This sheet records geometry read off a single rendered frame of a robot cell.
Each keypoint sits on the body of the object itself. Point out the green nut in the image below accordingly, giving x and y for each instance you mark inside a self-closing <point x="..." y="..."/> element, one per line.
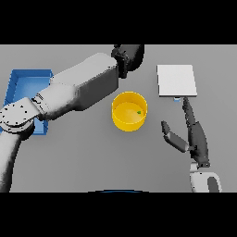
<point x="139" y="112"/>

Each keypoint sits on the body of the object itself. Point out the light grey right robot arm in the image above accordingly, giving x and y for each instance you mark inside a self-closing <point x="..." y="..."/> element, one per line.
<point x="200" y="182"/>

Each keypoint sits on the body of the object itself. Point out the blue tray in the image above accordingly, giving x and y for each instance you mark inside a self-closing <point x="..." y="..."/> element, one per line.
<point x="26" y="84"/>

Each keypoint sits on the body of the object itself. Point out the pale square measuring scale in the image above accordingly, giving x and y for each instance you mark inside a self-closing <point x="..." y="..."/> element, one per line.
<point x="176" y="81"/>

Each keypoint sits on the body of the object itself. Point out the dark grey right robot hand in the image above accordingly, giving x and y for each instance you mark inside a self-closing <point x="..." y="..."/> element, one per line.
<point x="197" y="139"/>

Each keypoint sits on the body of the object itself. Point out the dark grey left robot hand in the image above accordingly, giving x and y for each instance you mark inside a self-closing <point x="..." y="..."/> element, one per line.
<point x="131" y="58"/>

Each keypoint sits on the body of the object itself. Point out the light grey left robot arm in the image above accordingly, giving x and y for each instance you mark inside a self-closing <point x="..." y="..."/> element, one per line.
<point x="83" y="83"/>

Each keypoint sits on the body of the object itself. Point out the yellow bowl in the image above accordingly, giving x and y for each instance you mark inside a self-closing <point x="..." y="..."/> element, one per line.
<point x="129" y="114"/>

